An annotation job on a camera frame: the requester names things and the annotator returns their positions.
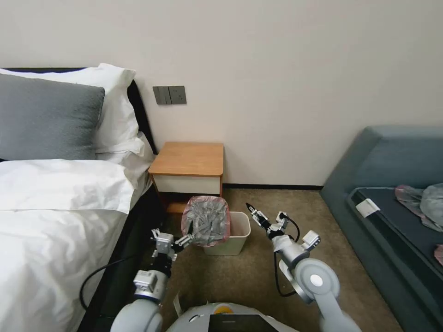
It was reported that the white label on cushion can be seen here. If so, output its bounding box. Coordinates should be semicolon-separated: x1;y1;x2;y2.
356;198;382;219

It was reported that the black skirting board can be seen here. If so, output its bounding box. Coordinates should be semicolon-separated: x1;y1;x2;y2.
221;183;324;190

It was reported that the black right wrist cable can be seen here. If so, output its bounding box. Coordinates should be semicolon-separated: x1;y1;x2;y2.
283;214;301;243

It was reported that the grey wall socket plate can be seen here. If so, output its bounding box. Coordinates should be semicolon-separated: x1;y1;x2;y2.
168;85;187;104

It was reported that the black right forearm cable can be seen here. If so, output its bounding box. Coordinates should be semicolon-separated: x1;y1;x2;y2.
275;251;299;299

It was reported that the black bed frame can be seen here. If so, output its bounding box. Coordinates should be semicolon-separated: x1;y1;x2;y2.
0;67;168;332

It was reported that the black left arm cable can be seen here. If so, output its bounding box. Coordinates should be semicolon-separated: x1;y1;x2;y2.
79;254;143;321

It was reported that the white robot front shell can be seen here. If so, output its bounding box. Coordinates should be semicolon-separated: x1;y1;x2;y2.
165;302;288;332

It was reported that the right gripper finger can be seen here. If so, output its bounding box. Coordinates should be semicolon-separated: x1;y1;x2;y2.
245;203;269;232
246;202;274;230

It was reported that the pink translucent garbage bag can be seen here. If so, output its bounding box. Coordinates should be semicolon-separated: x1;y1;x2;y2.
182;195;231;247

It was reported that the grey pillow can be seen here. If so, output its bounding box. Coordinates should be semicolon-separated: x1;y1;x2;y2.
0;73;106;162

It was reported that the grey wall switch plate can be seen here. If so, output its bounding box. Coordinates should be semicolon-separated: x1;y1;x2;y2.
152;85;171;105

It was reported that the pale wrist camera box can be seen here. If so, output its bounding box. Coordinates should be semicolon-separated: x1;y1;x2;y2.
275;211;291;231
156;234;174;255

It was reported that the white duvet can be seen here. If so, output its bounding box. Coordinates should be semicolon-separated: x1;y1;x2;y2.
0;159;154;332

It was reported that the white nightstand drawer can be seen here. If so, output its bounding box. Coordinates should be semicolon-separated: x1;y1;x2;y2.
153;174;222;195

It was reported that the white plastic trash can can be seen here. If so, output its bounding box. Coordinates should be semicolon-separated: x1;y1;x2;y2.
203;211;251;256

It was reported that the pink grey crumpled cloth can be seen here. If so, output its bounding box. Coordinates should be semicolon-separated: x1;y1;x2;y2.
394;184;430;222

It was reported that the blue-grey sofa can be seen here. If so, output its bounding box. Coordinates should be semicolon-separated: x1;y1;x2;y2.
319;125;443;332

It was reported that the wooden nightstand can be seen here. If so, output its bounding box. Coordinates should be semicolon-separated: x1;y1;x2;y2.
148;141;225;215

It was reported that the large white pillow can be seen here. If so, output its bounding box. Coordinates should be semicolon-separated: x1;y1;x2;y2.
0;62;138;154

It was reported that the dark sofa seat cushion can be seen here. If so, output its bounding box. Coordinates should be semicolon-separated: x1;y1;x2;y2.
347;186;443;267

